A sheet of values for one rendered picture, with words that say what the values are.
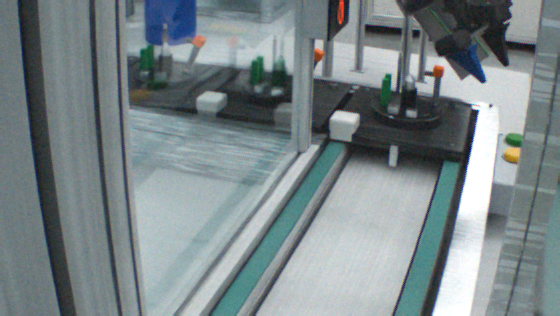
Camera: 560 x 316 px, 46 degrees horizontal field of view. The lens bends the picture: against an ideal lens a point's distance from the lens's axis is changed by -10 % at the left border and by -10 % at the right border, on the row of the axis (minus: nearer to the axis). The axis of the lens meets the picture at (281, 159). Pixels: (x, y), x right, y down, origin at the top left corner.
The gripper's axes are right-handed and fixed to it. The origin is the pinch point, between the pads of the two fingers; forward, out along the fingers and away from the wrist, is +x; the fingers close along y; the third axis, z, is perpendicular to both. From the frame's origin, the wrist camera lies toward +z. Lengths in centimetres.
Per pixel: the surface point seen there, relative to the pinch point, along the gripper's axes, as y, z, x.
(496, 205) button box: -14.6, -0.1, 21.7
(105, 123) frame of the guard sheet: -76, 21, -17
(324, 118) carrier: -18.8, -26.0, -2.5
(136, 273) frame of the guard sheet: -77, 12, -3
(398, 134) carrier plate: -14.0, -15.5, 5.4
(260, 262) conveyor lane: -55, -5, 7
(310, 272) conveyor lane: -50, -4, 12
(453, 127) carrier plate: -3.3, -12.4, 9.6
